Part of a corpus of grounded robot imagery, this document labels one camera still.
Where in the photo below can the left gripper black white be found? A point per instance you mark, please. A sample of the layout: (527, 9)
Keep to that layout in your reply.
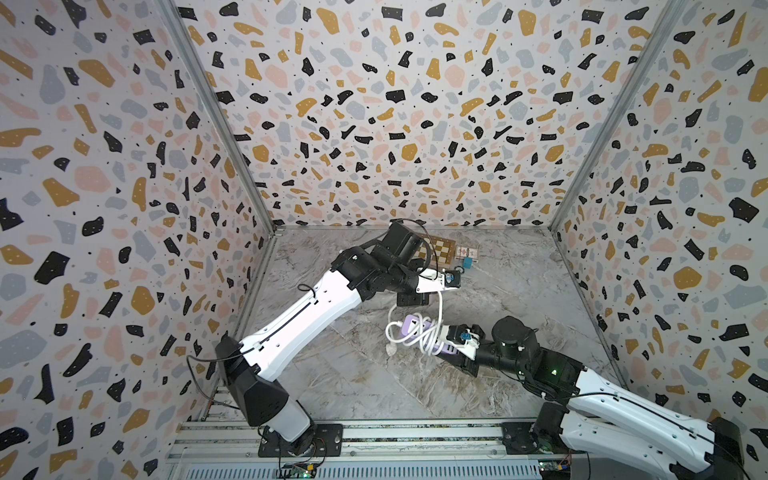
(415, 299)

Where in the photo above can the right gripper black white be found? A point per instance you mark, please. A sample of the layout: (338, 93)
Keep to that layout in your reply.
(465, 364)

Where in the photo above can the purple power strip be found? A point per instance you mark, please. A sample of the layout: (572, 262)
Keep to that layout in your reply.
(418, 331)

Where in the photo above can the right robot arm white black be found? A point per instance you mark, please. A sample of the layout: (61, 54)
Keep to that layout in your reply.
(583, 411)

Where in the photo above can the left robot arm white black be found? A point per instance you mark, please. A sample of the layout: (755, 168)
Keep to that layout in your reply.
(250, 367)

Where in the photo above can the wooden chess board box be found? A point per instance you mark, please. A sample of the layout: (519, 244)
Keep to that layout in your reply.
(440, 250)

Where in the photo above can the playing card box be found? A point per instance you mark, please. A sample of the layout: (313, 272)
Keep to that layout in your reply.
(467, 252)

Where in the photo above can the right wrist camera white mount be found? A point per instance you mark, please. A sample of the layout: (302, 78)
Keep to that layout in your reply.
(462, 339)

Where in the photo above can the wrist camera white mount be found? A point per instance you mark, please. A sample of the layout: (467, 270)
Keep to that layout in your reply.
(462, 339)
(433, 281)

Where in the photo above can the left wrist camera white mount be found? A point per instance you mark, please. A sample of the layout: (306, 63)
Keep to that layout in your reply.
(433, 281)

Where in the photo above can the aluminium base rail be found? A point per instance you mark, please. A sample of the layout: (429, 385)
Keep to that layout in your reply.
(445, 428)

